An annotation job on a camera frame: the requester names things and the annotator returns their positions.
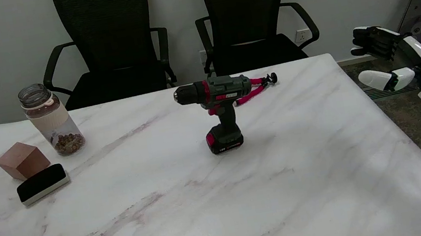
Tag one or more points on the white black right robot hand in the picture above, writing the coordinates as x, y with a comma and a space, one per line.
408, 48

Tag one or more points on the green red power screwdriver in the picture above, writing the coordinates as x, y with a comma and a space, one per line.
223, 90

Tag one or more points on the dark floor vent grille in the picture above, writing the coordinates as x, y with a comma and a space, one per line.
375, 94

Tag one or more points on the pink black flexible tripod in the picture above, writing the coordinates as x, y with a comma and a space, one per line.
254, 93

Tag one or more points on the black mesh office chair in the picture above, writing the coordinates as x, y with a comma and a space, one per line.
246, 11
110, 45

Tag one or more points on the glass jar with brown beans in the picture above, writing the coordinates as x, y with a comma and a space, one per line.
54, 123

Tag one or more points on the black white board eraser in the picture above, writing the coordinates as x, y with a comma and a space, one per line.
41, 182

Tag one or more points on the brown wooden cube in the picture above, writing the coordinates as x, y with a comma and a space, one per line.
23, 160

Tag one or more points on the white wall socket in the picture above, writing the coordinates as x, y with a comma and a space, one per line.
302, 36
203, 56

